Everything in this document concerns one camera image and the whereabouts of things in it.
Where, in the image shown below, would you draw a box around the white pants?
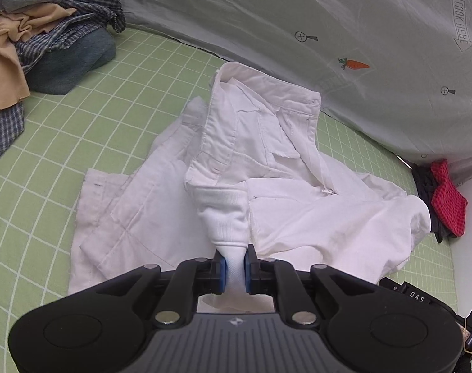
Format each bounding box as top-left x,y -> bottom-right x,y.
68,62 -> 430,313

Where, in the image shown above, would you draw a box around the red waffle cloth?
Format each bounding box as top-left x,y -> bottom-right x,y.
430,159 -> 468,237

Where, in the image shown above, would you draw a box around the black folded garment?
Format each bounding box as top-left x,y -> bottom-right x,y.
411,165 -> 457,243

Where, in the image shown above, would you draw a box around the green grid mat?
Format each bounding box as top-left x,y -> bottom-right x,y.
0,26 -> 460,373

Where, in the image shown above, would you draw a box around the blue denim garment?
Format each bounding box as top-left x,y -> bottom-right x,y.
25,28 -> 116,95

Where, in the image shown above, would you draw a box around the grey printed sheet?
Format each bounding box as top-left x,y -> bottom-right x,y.
122,0 -> 472,183

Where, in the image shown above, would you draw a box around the beige cloth garment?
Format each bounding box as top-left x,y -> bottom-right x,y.
0,2 -> 75,110

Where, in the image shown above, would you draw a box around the blue plaid shirt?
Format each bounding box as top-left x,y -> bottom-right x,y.
0,0 -> 126,157

